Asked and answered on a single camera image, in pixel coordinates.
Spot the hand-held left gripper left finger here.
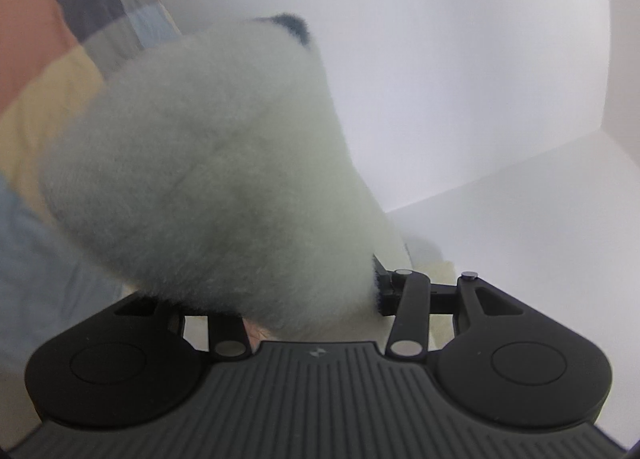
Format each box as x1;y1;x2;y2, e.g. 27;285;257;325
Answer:
112;295;253;359

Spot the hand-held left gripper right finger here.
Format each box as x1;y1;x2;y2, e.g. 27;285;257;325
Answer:
371;254;526;359

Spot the cream striped fluffy sweater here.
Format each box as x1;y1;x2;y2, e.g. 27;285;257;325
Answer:
37;13;468;355

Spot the patchwork bed quilt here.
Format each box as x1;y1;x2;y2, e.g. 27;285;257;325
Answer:
0;0;183;450

